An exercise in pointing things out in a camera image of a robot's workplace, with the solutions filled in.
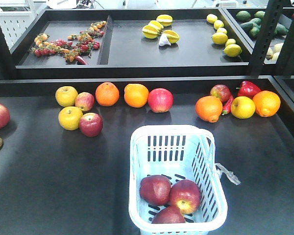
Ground white garlic bulb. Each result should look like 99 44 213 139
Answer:
158 34 171 47

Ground orange left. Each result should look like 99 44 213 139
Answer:
95 82 120 107

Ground red apple beside yellow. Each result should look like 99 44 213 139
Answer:
79 113 103 137

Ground yellow apple front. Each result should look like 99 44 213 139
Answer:
58 106 83 131

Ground red bell pepper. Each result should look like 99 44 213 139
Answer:
237 81 261 99

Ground yellow apple right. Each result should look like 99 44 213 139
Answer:
231 96 256 119

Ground yellow apple back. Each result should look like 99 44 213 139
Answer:
55 86 78 107

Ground black wooden produce stand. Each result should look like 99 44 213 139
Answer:
0 76 294 235

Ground yellow lemons row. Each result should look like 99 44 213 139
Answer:
206 14 242 58

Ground cherry tomato vines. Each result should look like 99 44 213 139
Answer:
28 21 107 65

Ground red chili pepper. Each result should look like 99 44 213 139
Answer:
221 95 234 116

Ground black upper display tray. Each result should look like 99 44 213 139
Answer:
9 7 294 79

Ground clear plastic tag strip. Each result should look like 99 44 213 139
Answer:
215 163 241 186

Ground green avocado pile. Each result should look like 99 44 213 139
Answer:
235 10 289 39

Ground light blue plastic basket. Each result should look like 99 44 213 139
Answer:
128 125 228 235

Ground orange right group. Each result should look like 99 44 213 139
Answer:
195 95 223 123

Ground orange far right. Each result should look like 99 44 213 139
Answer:
252 91 281 118

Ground red green apple right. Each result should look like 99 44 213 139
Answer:
210 84 231 102

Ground small pink apple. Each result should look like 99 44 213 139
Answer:
74 92 95 112

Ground yellow starfruit pile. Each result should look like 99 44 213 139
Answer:
142 14 180 44

